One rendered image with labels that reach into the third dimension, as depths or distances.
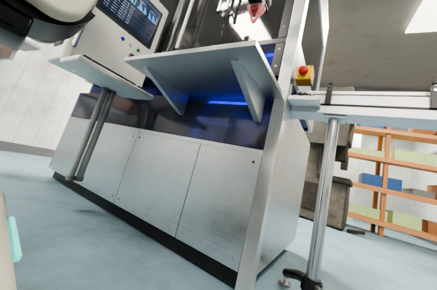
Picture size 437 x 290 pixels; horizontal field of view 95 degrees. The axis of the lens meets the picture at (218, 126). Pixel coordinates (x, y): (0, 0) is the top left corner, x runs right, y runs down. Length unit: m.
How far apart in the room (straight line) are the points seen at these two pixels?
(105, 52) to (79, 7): 0.99
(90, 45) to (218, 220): 1.17
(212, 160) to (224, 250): 0.40
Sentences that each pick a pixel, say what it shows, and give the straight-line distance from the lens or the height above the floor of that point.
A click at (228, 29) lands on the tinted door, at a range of 1.43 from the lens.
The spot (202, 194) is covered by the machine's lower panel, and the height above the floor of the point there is 0.33.
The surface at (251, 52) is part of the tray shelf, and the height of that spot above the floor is 0.86.
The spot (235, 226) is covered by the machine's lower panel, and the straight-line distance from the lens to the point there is 0.98.
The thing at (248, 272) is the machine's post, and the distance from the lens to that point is 0.99.
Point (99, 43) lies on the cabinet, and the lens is 1.45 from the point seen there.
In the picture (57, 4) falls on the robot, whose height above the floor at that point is 0.66.
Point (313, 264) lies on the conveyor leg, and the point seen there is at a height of 0.20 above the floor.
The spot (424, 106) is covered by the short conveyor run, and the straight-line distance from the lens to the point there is 1.11.
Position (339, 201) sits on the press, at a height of 0.46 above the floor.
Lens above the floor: 0.47
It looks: 12 degrees up
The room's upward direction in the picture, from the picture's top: 15 degrees clockwise
